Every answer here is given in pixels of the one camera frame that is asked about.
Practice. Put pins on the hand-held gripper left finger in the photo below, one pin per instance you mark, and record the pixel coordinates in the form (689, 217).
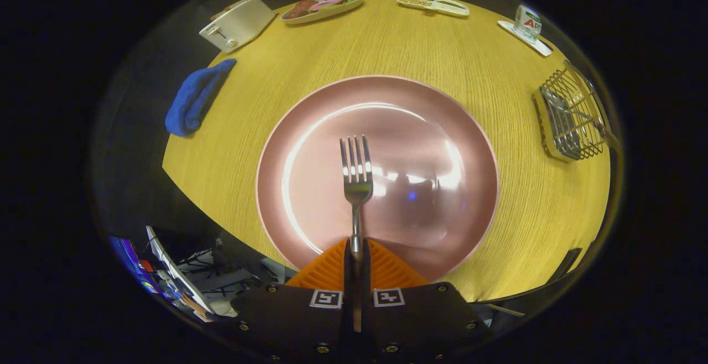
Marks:
(287, 320)

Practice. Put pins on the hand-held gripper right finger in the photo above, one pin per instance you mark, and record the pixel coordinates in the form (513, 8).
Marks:
(426, 320)

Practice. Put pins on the white flat panel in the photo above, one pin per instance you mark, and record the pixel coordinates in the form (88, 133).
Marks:
(177, 272)

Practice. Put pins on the black table clamp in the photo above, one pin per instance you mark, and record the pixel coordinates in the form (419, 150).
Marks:
(567, 264)

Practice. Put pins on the blue lit screen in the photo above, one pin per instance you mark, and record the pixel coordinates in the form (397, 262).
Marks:
(133, 261)

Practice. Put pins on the pink plate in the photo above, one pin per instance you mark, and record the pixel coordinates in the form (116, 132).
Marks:
(426, 131)

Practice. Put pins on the blue folded cloth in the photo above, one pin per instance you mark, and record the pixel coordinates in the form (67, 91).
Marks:
(196, 95)

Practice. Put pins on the white square coaster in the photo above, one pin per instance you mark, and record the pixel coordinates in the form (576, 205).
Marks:
(539, 46)

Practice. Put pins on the white toaster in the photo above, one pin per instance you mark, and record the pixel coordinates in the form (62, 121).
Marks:
(240, 24)

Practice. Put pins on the brown meat slice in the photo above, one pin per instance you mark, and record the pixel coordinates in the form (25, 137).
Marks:
(298, 10)

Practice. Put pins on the white plate of food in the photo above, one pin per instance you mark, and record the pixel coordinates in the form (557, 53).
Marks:
(337, 12)

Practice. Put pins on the white green-label bottle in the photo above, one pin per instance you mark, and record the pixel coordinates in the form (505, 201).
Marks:
(528, 24)

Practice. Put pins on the white divided bean dish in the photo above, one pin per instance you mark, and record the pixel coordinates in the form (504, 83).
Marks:
(437, 5)

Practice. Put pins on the brown toast slice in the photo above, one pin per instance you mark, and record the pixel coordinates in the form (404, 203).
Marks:
(235, 5)

